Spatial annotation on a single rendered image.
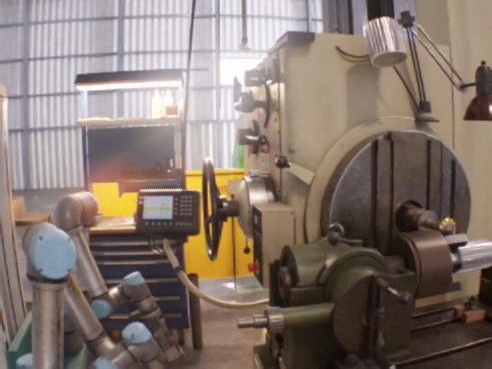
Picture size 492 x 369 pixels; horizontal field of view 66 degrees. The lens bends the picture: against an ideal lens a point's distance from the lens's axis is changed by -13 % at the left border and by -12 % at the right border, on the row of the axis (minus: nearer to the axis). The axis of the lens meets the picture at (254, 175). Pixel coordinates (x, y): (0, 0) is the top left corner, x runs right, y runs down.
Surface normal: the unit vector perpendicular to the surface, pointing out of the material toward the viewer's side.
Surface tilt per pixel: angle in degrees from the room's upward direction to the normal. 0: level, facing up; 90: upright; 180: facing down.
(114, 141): 90
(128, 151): 90
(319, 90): 90
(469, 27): 90
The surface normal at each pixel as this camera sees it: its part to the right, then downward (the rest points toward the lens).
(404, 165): 0.20, 0.09
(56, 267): 0.66, -0.07
